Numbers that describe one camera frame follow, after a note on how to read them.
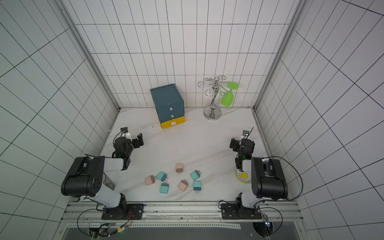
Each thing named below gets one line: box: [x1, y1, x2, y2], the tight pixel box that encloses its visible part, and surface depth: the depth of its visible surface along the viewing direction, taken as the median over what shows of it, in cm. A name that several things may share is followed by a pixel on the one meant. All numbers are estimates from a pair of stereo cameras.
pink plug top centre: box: [176, 163, 184, 175], surface depth 88 cm
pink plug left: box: [145, 175, 157, 186], surface depth 83 cm
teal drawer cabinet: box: [150, 83, 186, 129], surface depth 103 cm
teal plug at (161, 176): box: [156, 171, 167, 182], surface depth 85 cm
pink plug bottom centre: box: [178, 179, 189, 192], surface depth 82 cm
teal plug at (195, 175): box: [190, 170, 200, 181], surface depth 86 cm
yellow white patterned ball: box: [235, 168, 252, 184], surface depth 85 cm
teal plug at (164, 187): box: [159, 181, 169, 194], surface depth 81 cm
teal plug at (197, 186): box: [193, 180, 202, 194], surface depth 82 cm
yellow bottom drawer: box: [160, 115, 186, 129], surface depth 106 cm
